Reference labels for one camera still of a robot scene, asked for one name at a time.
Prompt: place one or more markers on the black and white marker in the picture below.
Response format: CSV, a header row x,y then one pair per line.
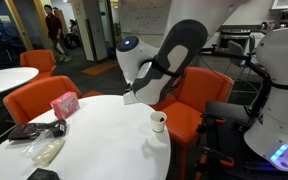
x,y
161,119

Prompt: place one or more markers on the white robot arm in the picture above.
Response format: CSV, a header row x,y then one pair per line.
x,y
170,60

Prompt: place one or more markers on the white paper cup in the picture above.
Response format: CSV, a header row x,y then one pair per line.
x,y
158,125

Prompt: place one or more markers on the orange floor mat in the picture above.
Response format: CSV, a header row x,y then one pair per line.
x,y
100,67

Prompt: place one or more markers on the orange armchair beside robot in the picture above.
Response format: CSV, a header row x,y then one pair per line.
x,y
197,96

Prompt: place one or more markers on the whiteboard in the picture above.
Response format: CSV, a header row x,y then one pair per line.
x,y
144,16

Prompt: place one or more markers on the pink box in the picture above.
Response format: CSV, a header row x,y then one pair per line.
x,y
64,105

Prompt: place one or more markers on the black robot stand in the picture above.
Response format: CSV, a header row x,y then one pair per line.
x,y
224,111

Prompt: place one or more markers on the grey office chair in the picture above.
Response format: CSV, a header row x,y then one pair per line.
x,y
235,50

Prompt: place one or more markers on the steel oven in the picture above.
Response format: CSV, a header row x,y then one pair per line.
x,y
234,36

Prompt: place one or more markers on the person in red shirt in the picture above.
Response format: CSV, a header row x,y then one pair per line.
x,y
54,30

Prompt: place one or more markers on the dark brown bag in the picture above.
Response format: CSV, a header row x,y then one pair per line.
x,y
34,130

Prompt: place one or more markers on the clear plastic bag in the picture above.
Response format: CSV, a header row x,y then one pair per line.
x,y
34,145

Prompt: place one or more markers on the flat black object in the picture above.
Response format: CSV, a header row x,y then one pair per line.
x,y
42,175

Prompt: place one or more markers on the white round side table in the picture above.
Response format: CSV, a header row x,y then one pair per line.
x,y
7,78

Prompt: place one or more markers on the black camera boom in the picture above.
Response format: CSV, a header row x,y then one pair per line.
x,y
224,53

